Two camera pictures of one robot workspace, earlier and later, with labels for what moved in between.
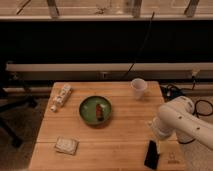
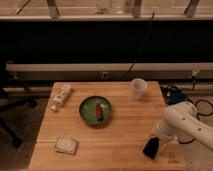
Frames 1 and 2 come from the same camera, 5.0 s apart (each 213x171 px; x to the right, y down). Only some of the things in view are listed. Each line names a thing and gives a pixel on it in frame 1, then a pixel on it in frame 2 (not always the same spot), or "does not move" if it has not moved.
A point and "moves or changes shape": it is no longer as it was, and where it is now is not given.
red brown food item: x=99 y=112 does not move
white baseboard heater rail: x=111 y=70 does not move
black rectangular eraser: x=152 y=155 moves or changes shape
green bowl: x=95 y=110 does not move
